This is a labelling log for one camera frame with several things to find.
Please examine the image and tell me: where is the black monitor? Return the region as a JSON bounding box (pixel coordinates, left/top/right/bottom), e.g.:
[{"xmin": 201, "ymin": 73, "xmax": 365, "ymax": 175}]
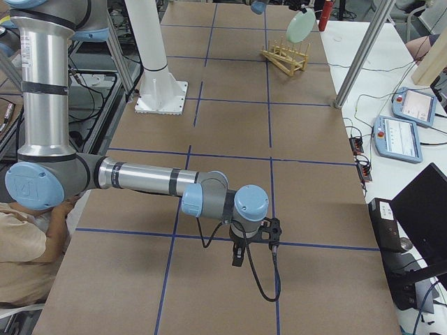
[{"xmin": 390, "ymin": 163, "xmax": 446, "ymax": 265}]

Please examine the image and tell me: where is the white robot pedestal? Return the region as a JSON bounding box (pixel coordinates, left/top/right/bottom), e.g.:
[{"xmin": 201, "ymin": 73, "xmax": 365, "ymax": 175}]
[{"xmin": 125, "ymin": 0, "xmax": 178, "ymax": 96}]

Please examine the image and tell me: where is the seated person beige shirt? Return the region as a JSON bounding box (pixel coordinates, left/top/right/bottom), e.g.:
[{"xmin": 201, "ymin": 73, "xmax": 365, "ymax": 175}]
[{"xmin": 1, "ymin": 196, "xmax": 79, "ymax": 306}]

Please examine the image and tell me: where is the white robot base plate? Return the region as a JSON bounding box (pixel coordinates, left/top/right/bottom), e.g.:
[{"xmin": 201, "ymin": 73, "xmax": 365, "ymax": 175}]
[{"xmin": 135, "ymin": 79, "xmax": 188, "ymax": 115}]

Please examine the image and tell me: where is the black red connector box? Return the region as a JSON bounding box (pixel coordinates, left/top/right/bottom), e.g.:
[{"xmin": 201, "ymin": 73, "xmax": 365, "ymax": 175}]
[
  {"xmin": 356, "ymin": 161, "xmax": 372, "ymax": 183},
  {"xmin": 349, "ymin": 136, "xmax": 364, "ymax": 155}
]

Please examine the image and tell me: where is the near teach pendant tablet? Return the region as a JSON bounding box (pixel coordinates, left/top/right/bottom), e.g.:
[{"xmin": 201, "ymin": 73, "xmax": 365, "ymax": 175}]
[{"xmin": 373, "ymin": 115, "xmax": 423, "ymax": 163}]

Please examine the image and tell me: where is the wooden dish rack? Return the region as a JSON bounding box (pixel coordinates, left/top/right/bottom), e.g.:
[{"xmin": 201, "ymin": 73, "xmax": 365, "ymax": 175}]
[{"xmin": 260, "ymin": 38, "xmax": 310, "ymax": 77}]

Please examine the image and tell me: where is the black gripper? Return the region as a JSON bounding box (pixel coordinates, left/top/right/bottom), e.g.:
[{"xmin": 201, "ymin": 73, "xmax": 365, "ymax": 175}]
[{"xmin": 229, "ymin": 223, "xmax": 268, "ymax": 267}]

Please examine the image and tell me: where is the black computer box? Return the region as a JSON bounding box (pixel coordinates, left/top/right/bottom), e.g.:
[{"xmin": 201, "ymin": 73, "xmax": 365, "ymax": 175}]
[{"xmin": 368, "ymin": 197, "xmax": 447, "ymax": 311}]

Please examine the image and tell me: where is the red cylinder bottle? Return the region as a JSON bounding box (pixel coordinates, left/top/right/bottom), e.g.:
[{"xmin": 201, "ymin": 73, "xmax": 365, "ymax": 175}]
[{"xmin": 318, "ymin": 0, "xmax": 334, "ymax": 32}]

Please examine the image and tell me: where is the teach pendant tablet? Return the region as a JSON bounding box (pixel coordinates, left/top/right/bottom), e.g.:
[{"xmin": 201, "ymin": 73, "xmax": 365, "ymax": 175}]
[
  {"xmin": 373, "ymin": 115, "xmax": 423, "ymax": 163},
  {"xmin": 392, "ymin": 87, "xmax": 437, "ymax": 128}
]

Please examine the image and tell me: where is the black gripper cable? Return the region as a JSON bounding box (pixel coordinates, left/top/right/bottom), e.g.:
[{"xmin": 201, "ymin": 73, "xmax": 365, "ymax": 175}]
[{"xmin": 196, "ymin": 216, "xmax": 283, "ymax": 302}]

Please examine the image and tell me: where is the far teach pendant tablet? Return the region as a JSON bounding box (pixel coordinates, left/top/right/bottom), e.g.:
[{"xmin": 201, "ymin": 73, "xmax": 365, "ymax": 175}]
[{"xmin": 392, "ymin": 87, "xmax": 437, "ymax": 128}]

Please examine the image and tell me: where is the light green plate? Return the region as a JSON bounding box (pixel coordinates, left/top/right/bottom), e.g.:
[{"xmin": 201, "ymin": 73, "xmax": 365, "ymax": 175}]
[{"xmin": 286, "ymin": 10, "xmax": 316, "ymax": 43}]

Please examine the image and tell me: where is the grey aluminium post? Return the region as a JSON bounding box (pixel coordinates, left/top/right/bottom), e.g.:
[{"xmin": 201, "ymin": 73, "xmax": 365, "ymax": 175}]
[{"xmin": 333, "ymin": 0, "xmax": 395, "ymax": 109}]

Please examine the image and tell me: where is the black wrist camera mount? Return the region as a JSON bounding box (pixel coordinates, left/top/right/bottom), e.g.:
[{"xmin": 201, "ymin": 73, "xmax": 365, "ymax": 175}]
[{"xmin": 261, "ymin": 218, "xmax": 282, "ymax": 253}]

